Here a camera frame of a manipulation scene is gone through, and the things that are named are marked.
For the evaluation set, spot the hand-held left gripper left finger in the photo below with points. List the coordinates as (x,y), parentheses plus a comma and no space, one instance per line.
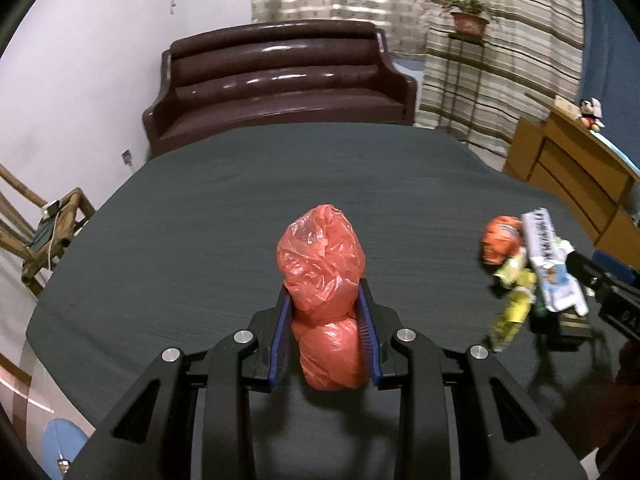
(282,340)

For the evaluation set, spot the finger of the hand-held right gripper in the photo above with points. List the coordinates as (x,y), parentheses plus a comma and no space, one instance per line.
(585,272)

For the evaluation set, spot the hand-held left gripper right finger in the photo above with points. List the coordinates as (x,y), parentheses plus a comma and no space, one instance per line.
(367,340)

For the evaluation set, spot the light blue white packet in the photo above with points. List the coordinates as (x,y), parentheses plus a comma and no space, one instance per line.
(552,280)

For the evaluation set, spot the small black yellow container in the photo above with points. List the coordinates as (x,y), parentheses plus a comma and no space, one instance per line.
(575,326)

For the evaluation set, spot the red plastic bag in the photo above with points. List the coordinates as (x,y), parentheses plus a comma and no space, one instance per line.
(322,270)

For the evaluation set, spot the white yellow lemon-print packet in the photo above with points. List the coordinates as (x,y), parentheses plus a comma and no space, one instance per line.
(512,310)

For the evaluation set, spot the orange wrapper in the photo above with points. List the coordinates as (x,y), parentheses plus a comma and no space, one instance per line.
(500,240)

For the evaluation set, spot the wooden cabinet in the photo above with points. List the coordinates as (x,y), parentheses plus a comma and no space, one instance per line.
(565,170)

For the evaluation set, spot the mouse plush toy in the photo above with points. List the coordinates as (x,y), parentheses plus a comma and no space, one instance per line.
(590,115)

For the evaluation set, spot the small cardboard box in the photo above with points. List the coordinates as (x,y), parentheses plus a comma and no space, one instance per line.
(565,106)

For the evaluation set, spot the striped beige curtain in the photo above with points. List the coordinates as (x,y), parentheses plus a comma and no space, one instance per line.
(525,60)

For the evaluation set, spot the black metal plant stand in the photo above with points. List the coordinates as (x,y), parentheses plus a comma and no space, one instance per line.
(457,80)

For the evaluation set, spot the light blue round stool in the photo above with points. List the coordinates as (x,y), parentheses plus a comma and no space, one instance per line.
(62,442)

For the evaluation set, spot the dark brown leather sofa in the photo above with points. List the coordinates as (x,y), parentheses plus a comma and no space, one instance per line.
(280,90)

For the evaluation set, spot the bamboo chair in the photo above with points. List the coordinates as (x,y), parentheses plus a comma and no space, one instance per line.
(47,240)

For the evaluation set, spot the phone on charger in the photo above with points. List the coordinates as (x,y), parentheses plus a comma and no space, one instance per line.
(51,208)

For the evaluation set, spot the potted plant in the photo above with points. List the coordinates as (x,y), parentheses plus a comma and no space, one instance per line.
(469,22)

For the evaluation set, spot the wall socket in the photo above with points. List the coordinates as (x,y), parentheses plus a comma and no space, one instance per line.
(127,157)

